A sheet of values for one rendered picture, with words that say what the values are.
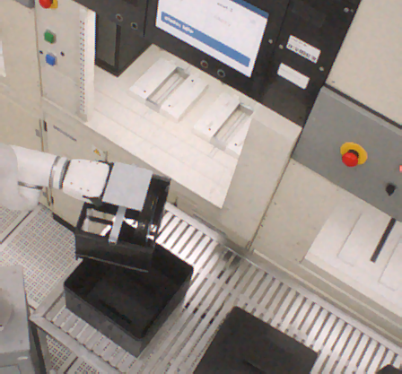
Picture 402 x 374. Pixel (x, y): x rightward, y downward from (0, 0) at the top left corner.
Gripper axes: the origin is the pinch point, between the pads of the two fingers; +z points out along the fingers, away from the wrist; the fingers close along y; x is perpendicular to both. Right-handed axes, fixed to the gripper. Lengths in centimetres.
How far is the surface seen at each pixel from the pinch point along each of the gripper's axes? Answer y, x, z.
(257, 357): 20, -39, 46
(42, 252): -35, -125, -41
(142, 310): 11, -48, 10
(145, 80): -68, -35, -9
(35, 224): -47, -125, -49
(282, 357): 19, -39, 53
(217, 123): -56, -35, 20
